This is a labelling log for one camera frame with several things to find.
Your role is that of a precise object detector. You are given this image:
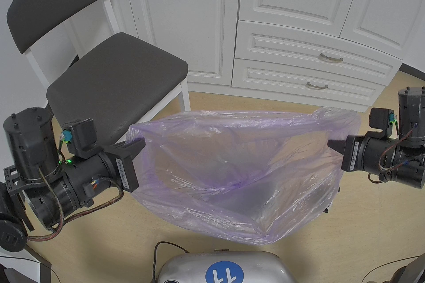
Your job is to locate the black cable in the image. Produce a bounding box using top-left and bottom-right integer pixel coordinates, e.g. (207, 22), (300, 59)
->
(152, 241), (190, 282)
(369, 127), (425, 184)
(27, 167), (124, 242)
(363, 256), (420, 283)

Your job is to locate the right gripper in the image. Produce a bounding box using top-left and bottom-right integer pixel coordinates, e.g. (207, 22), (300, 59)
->
(341, 135), (425, 189)

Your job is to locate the purple plastic bag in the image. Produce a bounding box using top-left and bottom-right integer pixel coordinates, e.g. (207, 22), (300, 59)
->
(127, 107), (362, 246)

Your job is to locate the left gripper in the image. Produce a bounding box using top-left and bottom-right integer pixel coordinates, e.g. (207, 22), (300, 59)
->
(28, 152), (139, 230)

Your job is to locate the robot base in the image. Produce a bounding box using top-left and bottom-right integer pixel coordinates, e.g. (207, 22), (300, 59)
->
(159, 249), (297, 283)

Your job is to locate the white chair with grey cushions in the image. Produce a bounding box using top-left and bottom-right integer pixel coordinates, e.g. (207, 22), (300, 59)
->
(6, 0), (192, 151)

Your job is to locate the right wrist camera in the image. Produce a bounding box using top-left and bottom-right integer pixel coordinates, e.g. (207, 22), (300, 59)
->
(367, 107), (397, 140)

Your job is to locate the black plastic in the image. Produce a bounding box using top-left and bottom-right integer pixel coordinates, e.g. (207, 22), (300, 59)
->
(312, 184), (341, 214)

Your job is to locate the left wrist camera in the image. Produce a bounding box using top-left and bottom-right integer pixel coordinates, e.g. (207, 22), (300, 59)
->
(60, 118), (100, 159)

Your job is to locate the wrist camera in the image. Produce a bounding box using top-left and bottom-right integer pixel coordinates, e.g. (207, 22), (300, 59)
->
(367, 107), (397, 140)
(60, 118), (100, 159)

